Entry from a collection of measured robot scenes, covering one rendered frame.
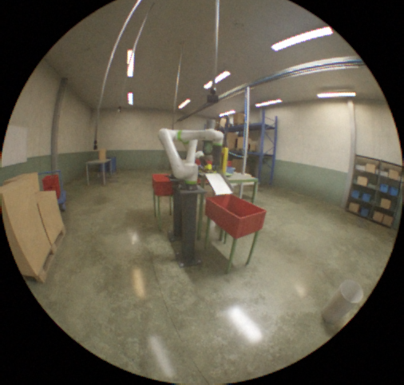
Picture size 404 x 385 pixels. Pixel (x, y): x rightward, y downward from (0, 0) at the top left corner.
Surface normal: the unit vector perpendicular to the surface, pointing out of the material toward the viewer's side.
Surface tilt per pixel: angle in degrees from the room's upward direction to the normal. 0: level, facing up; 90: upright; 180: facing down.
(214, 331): 0
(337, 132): 90
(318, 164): 90
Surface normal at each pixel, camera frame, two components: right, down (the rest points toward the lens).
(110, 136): 0.44, 0.22
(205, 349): 0.07, -0.97
